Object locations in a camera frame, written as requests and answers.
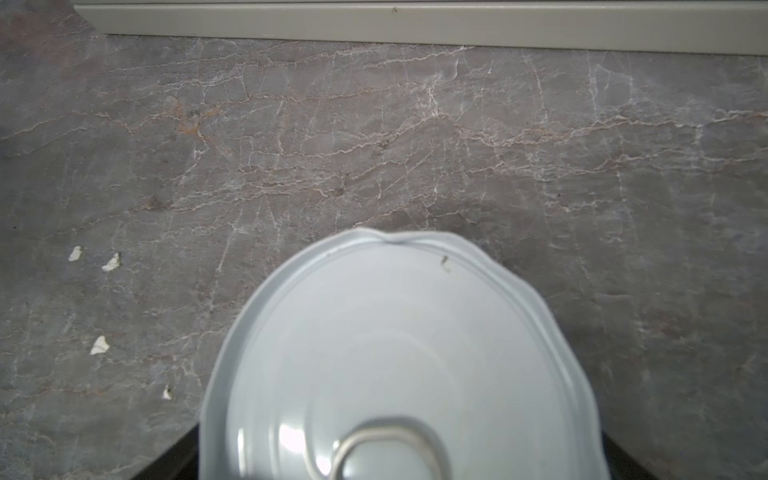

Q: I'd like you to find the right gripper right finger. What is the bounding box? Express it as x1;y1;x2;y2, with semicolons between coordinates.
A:
602;431;658;480

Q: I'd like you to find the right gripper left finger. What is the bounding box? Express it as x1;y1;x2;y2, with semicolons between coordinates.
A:
132;425;200;480

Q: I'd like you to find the grey metal cabinet counter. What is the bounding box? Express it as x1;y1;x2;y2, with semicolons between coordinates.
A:
73;1;767;56

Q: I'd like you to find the teal label can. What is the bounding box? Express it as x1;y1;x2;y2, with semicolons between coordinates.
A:
199;229;609;479

